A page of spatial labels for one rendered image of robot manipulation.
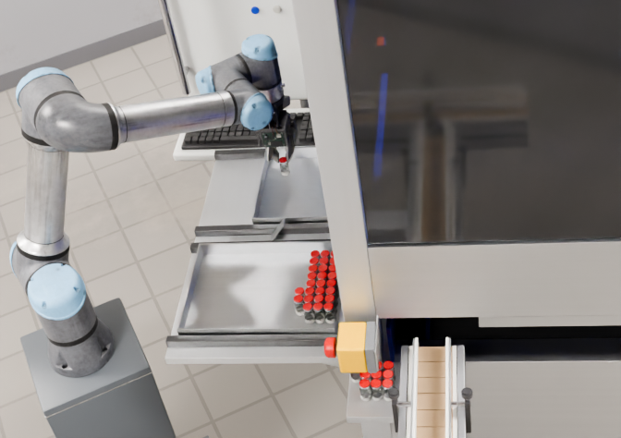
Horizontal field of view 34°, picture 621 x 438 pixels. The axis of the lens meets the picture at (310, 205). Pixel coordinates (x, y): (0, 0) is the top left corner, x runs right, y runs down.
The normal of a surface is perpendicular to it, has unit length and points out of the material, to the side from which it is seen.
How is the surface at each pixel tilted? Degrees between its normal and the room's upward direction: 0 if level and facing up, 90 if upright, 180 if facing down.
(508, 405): 90
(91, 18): 90
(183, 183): 0
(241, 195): 0
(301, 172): 0
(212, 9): 90
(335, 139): 90
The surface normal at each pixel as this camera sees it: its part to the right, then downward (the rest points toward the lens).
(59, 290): -0.07, -0.66
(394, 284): -0.10, 0.68
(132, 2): 0.41, 0.57
